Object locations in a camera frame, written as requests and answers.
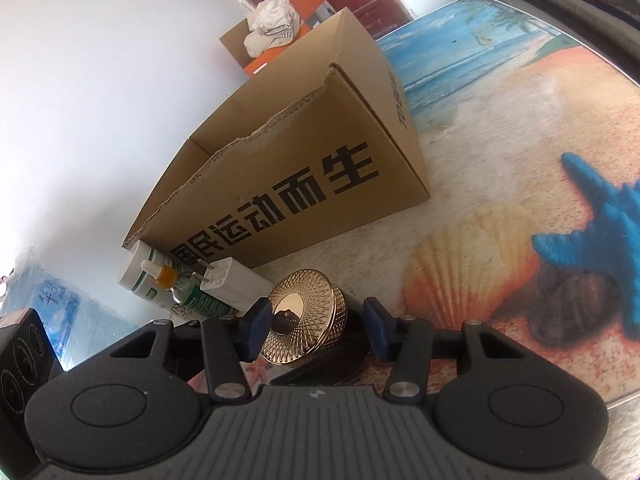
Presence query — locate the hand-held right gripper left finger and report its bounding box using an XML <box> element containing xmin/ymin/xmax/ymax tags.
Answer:
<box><xmin>107</xmin><ymin>297</ymin><xmax>273</xmax><ymax>403</ymax></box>

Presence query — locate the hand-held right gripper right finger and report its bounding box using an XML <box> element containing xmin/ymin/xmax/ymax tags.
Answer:
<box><xmin>362</xmin><ymin>296</ymin><xmax>523</xmax><ymax>403</ymax></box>

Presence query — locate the gold lid dark jar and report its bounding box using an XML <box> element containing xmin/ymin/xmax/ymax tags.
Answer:
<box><xmin>260</xmin><ymin>269</ymin><xmax>371</xmax><ymax>386</ymax></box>

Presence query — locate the white charger plug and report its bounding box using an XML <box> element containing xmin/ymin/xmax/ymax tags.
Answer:
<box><xmin>192</xmin><ymin>256</ymin><xmax>275</xmax><ymax>311</ymax></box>

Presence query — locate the green dropper bottle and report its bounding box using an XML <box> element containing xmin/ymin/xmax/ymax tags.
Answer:
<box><xmin>140</xmin><ymin>259</ymin><xmax>241</xmax><ymax>318</ymax></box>

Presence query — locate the white vitamin bottle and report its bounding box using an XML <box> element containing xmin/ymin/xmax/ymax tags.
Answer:
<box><xmin>117</xmin><ymin>240</ymin><xmax>201</xmax><ymax>318</ymax></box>

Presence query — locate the brown cardboard box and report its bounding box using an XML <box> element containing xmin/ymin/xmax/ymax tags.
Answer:
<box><xmin>122</xmin><ymin>7</ymin><xmax>432</xmax><ymax>271</ymax></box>

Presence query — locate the blue water bottle pack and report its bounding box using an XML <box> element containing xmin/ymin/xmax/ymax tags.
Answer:
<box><xmin>0</xmin><ymin>247</ymin><xmax>126</xmax><ymax>361</ymax></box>

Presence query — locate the beige clothes bundle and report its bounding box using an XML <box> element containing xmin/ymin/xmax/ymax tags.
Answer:
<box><xmin>243</xmin><ymin>0</ymin><xmax>302</xmax><ymax>58</ymax></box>

